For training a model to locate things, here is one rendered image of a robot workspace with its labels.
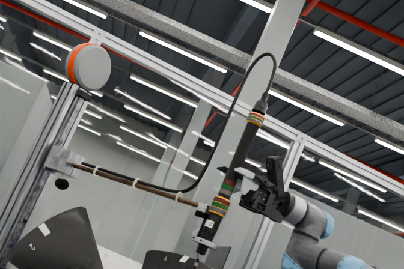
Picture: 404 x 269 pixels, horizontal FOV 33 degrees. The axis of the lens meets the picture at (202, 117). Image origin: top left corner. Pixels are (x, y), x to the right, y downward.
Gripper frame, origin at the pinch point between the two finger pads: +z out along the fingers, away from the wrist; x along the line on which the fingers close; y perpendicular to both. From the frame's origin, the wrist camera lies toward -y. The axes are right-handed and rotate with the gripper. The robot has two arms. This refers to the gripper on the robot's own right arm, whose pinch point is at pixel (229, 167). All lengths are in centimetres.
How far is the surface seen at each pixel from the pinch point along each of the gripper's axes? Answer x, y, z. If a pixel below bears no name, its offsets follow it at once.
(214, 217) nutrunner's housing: -1.6, 13.5, -0.8
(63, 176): 52, 16, 24
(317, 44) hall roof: 808, -431, -495
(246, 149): -1.8, -5.8, -1.7
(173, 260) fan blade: 20.0, 26.6, -5.5
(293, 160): 62, -27, -57
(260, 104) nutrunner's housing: -1.5, -18.5, -0.7
